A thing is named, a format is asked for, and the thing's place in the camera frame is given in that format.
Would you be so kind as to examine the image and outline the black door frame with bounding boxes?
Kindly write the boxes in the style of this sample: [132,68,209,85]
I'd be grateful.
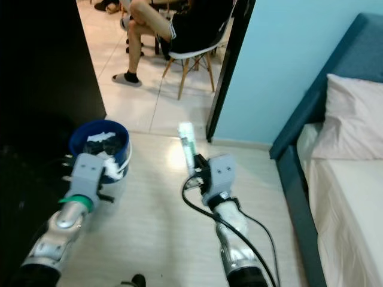
[205,0,257,143]

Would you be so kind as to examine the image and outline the seated person in black shirt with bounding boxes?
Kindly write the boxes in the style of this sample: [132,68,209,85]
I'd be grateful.
[113,0,237,88]

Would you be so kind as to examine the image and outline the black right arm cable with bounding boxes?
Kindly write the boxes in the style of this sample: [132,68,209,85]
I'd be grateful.
[181,175,281,287]

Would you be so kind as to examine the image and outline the white chair wooden legs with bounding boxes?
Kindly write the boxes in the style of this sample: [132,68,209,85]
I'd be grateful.
[159,0,237,101]

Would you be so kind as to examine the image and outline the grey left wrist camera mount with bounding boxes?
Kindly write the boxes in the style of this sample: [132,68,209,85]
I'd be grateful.
[69,152,104,205]

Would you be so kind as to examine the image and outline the black cabinet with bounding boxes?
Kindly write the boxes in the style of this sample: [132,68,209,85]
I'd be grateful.
[0,0,107,180]

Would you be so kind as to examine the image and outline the pink patterned pillow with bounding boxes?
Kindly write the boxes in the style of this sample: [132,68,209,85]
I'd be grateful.
[311,73,383,162]

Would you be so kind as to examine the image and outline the person wearing dark slippers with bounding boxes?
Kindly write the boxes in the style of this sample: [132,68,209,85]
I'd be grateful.
[93,0,121,14]

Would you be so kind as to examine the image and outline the white snack wrapper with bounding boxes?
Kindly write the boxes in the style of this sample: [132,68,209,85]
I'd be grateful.
[178,121,198,180]

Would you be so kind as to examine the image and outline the crumpled white paper waste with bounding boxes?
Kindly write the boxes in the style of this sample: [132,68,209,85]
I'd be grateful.
[87,133,123,150]

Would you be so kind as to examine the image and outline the blue plastic bucket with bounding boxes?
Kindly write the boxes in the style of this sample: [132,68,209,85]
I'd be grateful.
[68,120,133,182]

